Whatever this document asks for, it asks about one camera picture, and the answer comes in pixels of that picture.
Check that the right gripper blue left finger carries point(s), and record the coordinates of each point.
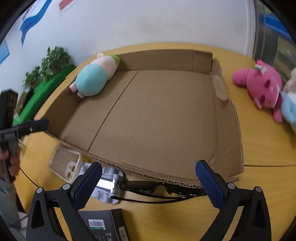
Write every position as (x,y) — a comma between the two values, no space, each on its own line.
(43,223)

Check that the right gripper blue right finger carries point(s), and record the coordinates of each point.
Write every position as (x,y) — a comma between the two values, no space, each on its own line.
(254,222)

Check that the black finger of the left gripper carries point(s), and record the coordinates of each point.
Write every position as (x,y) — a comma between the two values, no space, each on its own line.
(33,126)

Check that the white phone case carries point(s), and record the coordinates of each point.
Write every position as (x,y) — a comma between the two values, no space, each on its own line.
(65,163)

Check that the grey folding phone stand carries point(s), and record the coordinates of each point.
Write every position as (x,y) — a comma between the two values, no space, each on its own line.
(109,185)

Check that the black product box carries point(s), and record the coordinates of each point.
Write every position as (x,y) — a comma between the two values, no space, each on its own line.
(106,225)

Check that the pig plush teal shirt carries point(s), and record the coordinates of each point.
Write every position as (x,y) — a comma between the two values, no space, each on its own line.
(94,76)

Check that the black sunglasses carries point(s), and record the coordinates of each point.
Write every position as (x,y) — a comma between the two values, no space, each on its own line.
(165,192)

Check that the operator grey sleeve forearm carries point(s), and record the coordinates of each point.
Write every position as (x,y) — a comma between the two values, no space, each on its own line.
(9,210)

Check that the operator left hand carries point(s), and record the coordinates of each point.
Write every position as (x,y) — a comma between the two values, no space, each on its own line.
(14,168)

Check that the green cloth side table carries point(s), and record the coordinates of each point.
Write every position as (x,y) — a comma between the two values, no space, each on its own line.
(41,93)

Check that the small potted green plant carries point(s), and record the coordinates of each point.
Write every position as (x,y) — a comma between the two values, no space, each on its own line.
(33,78)

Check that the large potted green plant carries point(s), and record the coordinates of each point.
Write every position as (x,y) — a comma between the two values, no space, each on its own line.
(55,60)

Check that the light blue plush toy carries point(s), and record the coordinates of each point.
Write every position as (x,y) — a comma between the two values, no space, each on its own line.
(288,108)

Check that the brown cardboard box tray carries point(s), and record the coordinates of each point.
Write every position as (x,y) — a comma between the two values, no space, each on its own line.
(162,111)

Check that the pink plush toy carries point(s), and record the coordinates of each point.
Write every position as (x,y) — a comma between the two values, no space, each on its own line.
(264,86)

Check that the cream plush toy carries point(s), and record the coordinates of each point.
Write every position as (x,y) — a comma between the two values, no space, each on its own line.
(290,86)

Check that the blue wall poster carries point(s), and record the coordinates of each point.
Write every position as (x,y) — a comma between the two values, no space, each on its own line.
(4,51)

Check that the red wall notice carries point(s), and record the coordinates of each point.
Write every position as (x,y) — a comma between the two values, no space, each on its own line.
(64,5)

